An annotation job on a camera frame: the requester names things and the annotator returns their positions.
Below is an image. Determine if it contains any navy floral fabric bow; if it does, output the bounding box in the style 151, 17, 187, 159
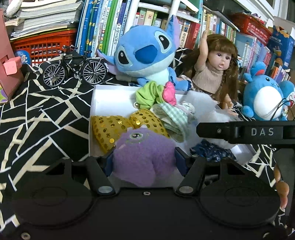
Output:
190, 140, 237, 162

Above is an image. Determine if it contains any gold sequin bow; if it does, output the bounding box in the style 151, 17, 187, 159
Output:
91, 109, 170, 153

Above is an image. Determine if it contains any purple fuzzy plush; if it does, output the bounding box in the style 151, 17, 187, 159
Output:
112, 127, 176, 187

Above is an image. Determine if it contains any green plaid fabric bow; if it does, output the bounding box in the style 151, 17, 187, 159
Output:
150, 101, 195, 143

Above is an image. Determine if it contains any white fluffy plush toy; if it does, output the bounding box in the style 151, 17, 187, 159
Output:
181, 90, 238, 148

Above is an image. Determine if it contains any green pink fabric bow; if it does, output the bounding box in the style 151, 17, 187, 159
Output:
136, 81, 176, 109

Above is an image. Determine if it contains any person right hand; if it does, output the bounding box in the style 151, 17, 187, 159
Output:
273, 164, 289, 210

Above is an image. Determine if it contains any blue round plush toy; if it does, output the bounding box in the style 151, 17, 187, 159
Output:
240, 61, 289, 121

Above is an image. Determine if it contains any white cardboard box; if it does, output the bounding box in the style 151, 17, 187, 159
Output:
89, 85, 256, 191

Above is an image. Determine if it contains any Doraemon plush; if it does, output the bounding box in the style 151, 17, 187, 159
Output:
279, 80, 294, 107

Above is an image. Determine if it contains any black white patterned cloth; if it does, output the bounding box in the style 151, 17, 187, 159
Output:
0, 47, 289, 234

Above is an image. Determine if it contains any blue cardboard box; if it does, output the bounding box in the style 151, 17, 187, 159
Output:
267, 25, 294, 69

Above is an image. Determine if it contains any miniature metal bicycle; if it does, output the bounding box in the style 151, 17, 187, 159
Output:
42, 45, 108, 88

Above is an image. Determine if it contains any brown haired doll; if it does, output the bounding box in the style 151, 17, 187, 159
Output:
183, 31, 238, 116

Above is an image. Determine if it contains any blue Stitch plush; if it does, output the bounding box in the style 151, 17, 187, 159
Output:
97, 15, 192, 91

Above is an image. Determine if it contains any red basket upper right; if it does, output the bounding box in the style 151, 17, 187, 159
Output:
230, 13, 272, 45

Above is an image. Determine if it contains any red plastic basket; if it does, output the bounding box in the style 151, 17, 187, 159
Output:
11, 28, 77, 66

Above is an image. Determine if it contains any stack of grey books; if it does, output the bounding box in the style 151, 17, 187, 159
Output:
4, 1, 84, 41

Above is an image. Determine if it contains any black cable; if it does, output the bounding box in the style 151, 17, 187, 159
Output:
269, 97, 294, 122

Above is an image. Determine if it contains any pink A-frame miniature house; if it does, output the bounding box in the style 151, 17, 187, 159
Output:
0, 9, 24, 104

